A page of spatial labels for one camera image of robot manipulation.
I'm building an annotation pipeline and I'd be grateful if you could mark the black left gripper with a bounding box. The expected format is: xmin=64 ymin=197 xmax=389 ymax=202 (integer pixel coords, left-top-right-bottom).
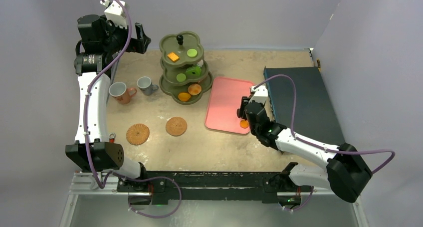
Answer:
xmin=101 ymin=15 xmax=150 ymax=55

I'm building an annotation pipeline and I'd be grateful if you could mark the round orange cookie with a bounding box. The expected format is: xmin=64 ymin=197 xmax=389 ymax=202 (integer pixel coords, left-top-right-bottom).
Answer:
xmin=239 ymin=120 xmax=249 ymax=129

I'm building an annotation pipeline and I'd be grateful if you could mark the pink serving tray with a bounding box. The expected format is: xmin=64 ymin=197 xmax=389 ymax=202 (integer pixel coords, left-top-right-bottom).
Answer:
xmin=204 ymin=77 xmax=254 ymax=135

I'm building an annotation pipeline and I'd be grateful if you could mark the yellow square cracker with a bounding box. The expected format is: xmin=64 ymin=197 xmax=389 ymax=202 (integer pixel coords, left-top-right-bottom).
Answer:
xmin=167 ymin=52 xmax=180 ymax=62

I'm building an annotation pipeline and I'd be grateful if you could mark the grey mug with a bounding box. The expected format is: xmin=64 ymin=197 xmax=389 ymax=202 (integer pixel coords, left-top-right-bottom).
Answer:
xmin=137 ymin=76 xmax=159 ymax=96

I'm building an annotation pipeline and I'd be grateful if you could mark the green macaron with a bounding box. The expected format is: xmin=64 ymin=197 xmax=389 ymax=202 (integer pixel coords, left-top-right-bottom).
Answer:
xmin=176 ymin=73 xmax=187 ymax=83
xmin=186 ymin=48 xmax=198 ymax=58

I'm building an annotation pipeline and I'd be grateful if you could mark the orange mug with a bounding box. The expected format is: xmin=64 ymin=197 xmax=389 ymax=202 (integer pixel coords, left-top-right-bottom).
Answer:
xmin=108 ymin=82 xmax=138 ymax=105

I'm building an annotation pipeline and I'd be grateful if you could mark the green three-tier stand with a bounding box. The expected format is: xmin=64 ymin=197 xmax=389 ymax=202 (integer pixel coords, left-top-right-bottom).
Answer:
xmin=159 ymin=31 xmax=213 ymax=105

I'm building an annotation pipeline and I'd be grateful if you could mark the paw print bun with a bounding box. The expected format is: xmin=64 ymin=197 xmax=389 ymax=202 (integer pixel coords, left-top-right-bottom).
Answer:
xmin=188 ymin=83 xmax=202 ymax=96

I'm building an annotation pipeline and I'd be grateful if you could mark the yellow egg tart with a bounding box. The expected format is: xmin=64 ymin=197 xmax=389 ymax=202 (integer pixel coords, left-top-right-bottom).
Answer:
xmin=178 ymin=92 xmax=191 ymax=102

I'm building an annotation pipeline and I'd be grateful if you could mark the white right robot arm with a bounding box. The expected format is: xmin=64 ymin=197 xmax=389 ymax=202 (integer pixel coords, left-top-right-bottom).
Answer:
xmin=236 ymin=96 xmax=373 ymax=203

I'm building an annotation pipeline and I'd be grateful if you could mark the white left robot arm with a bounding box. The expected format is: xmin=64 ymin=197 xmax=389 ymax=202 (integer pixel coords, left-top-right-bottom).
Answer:
xmin=65 ymin=14 xmax=151 ymax=192

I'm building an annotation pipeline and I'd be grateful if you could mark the dark grey flat box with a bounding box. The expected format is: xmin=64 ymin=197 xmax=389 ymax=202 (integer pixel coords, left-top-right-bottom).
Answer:
xmin=263 ymin=67 xmax=345 ymax=145

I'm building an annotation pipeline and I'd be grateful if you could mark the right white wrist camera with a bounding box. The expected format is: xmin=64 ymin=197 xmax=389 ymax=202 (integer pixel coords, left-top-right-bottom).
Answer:
xmin=249 ymin=85 xmax=268 ymax=105

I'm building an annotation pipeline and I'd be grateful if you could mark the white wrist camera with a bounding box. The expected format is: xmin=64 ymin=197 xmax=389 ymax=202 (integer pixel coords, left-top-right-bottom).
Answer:
xmin=249 ymin=85 xmax=268 ymax=105
xmin=100 ymin=0 xmax=128 ymax=29

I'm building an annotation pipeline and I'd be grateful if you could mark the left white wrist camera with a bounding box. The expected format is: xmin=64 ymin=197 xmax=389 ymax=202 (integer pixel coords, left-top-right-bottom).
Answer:
xmin=100 ymin=0 xmax=128 ymax=29

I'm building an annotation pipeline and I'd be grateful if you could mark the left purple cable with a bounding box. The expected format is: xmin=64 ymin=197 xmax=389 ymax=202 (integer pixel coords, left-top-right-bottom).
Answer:
xmin=82 ymin=0 xmax=183 ymax=220

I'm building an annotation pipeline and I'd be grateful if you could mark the red handled tool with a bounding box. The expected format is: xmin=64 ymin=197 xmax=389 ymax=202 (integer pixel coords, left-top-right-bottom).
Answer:
xmin=109 ymin=133 xmax=116 ymax=143

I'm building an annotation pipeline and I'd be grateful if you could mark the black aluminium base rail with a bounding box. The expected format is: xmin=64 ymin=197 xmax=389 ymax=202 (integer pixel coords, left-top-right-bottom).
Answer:
xmin=67 ymin=171 xmax=331 ymax=207

